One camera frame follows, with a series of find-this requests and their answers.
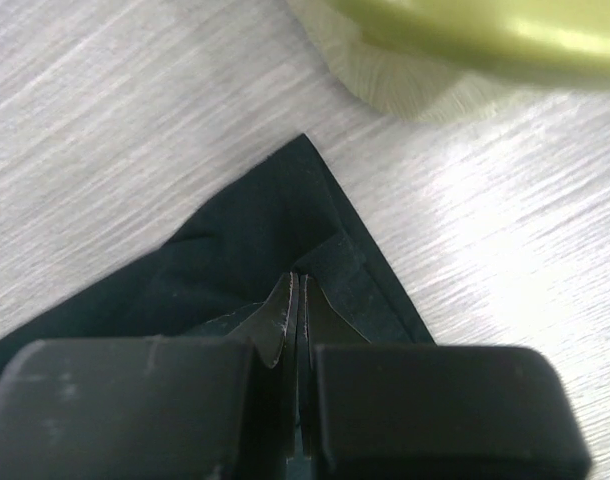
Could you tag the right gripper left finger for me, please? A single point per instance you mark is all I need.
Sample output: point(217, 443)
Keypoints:
point(156, 407)

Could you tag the olive green plastic bin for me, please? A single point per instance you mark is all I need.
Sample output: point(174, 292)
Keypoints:
point(552, 43)

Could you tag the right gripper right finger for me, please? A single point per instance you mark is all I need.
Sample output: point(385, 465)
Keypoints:
point(402, 411)

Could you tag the black t-shirt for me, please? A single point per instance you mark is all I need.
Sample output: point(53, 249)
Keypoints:
point(287, 214)

